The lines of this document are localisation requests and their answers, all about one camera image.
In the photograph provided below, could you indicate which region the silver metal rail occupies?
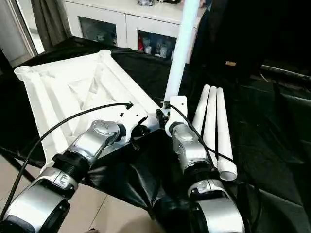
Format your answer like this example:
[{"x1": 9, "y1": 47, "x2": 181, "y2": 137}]
[{"x1": 262, "y1": 65, "x2": 311, "y2": 81}]

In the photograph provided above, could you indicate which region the black work mat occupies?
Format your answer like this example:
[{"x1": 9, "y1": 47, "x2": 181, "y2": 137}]
[{"x1": 0, "y1": 36, "x2": 311, "y2": 233}]

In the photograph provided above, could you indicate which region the white glass-door cabinet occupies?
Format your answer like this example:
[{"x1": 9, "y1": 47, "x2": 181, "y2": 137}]
[{"x1": 63, "y1": 0, "x2": 205, "y2": 64}]

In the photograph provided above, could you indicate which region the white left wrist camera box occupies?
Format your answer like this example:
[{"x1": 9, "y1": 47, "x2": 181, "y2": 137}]
[{"x1": 117, "y1": 104, "x2": 149, "y2": 141}]

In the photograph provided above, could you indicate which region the white plastic table leg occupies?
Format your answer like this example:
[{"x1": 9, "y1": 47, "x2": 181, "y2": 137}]
[
  {"x1": 164, "y1": 0, "x2": 201, "y2": 103},
  {"x1": 203, "y1": 86, "x2": 218, "y2": 155},
  {"x1": 215, "y1": 87, "x2": 239, "y2": 181},
  {"x1": 192, "y1": 85, "x2": 210, "y2": 136}
]

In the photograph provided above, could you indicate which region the white plastic table top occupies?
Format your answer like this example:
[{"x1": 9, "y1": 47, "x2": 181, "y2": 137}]
[{"x1": 14, "y1": 50, "x2": 163, "y2": 168}]

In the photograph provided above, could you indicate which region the black folding table stand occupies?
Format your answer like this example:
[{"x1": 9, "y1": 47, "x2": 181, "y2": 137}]
[{"x1": 0, "y1": 148, "x2": 37, "y2": 183}]

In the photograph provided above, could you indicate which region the grey curtain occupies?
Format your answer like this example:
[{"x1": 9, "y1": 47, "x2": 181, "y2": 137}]
[{"x1": 30, "y1": 0, "x2": 72, "y2": 49}]

